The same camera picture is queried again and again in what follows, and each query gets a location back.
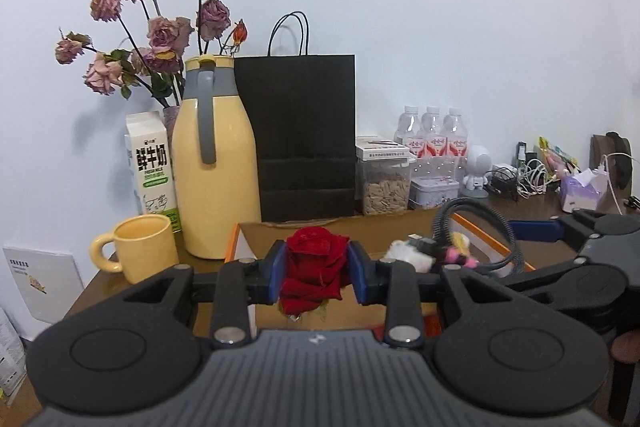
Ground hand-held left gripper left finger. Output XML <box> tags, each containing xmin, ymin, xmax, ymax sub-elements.
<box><xmin>122</xmin><ymin>239</ymin><xmax>287</xmax><ymax>349</ymax></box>

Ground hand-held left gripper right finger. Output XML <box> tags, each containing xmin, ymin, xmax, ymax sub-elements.
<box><xmin>347</xmin><ymin>240</ymin><xmax>512</xmax><ymax>349</ymax></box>

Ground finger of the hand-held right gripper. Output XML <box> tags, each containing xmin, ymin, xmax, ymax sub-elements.
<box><xmin>492</xmin><ymin>257</ymin><xmax>632</xmax><ymax>310</ymax></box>
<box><xmin>509</xmin><ymin>209</ymin><xmax>640</xmax><ymax>254</ymax></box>

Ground red rose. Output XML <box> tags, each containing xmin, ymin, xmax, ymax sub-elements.
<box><xmin>279</xmin><ymin>227</ymin><xmax>351</xmax><ymax>319</ymax></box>

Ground red cardboard box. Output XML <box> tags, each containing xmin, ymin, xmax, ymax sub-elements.
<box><xmin>225</xmin><ymin>209</ymin><xmax>533</xmax><ymax>339</ymax></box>

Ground white yellow plush toy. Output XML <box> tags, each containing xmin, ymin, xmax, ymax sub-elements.
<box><xmin>385</xmin><ymin>232</ymin><xmax>480</xmax><ymax>271</ymax></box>

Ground purple tissue box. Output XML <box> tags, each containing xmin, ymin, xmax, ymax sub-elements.
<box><xmin>559</xmin><ymin>167</ymin><xmax>612</xmax><ymax>214</ymax></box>

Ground colourful snack packets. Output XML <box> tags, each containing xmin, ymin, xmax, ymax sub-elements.
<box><xmin>535</xmin><ymin>136</ymin><xmax>583</xmax><ymax>180</ymax></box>

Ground white robot figurine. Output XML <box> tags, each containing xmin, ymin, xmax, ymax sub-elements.
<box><xmin>460</xmin><ymin>144</ymin><xmax>497</xmax><ymax>200</ymax></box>

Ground clear seed container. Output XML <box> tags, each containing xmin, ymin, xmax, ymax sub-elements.
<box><xmin>356</xmin><ymin>136</ymin><xmax>417</xmax><ymax>216</ymax></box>

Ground yellow thermos jug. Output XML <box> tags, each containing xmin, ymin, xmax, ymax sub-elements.
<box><xmin>171</xmin><ymin>54</ymin><xmax>263</xmax><ymax>260</ymax></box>

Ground brown wooden stand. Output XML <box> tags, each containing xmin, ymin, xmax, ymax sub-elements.
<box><xmin>591</xmin><ymin>132</ymin><xmax>634</xmax><ymax>208</ymax></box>

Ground patterned tin box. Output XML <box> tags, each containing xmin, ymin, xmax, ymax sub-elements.
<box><xmin>409</xmin><ymin>176</ymin><xmax>461</xmax><ymax>210</ymax></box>

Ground black paper bag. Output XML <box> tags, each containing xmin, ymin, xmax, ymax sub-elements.
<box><xmin>234</xmin><ymin>12</ymin><xmax>357</xmax><ymax>224</ymax></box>

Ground clear water bottle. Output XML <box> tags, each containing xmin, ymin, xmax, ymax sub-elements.
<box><xmin>442</xmin><ymin>108</ymin><xmax>471</xmax><ymax>180</ymax></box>
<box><xmin>419</xmin><ymin>106</ymin><xmax>447</xmax><ymax>180</ymax></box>
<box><xmin>395</xmin><ymin>105</ymin><xmax>423</xmax><ymax>148</ymax></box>

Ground yellow mug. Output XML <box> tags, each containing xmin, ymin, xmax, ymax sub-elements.
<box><xmin>89</xmin><ymin>214</ymin><xmax>180</xmax><ymax>285</ymax></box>

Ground white milk carton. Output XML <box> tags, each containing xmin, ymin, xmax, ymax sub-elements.
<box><xmin>125</xmin><ymin>111</ymin><xmax>180</xmax><ymax>233</ymax></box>

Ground glass vase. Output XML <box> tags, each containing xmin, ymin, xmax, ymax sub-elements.
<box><xmin>163</xmin><ymin>105</ymin><xmax>182</xmax><ymax>148</ymax></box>

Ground dried pink rose bouquet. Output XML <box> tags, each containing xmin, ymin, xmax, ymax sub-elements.
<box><xmin>54</xmin><ymin>0</ymin><xmax>249</xmax><ymax>108</ymax></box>

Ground printed paper packets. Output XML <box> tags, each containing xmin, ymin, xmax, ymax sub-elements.
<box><xmin>0</xmin><ymin>307</ymin><xmax>26</xmax><ymax>404</ymax></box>

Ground tangle of charging cables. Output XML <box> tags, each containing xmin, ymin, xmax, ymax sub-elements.
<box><xmin>487</xmin><ymin>157</ymin><xmax>563</xmax><ymax>200</ymax></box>

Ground white charging cable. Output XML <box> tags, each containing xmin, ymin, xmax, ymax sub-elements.
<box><xmin>597</xmin><ymin>152</ymin><xmax>627</xmax><ymax>215</ymax></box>

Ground white wall panel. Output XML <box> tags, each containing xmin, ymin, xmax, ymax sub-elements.
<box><xmin>2</xmin><ymin>244</ymin><xmax>85</xmax><ymax>324</ymax></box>

